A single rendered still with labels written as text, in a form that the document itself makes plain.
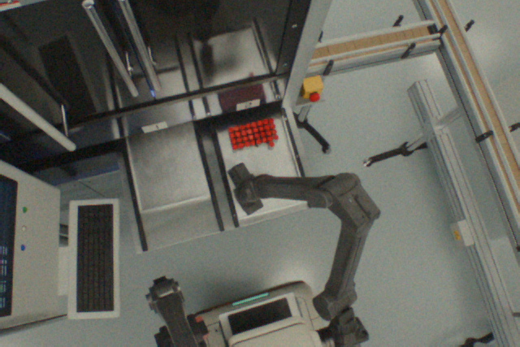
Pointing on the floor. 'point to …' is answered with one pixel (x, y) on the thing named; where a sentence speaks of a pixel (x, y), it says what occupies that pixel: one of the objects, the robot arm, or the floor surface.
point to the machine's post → (313, 24)
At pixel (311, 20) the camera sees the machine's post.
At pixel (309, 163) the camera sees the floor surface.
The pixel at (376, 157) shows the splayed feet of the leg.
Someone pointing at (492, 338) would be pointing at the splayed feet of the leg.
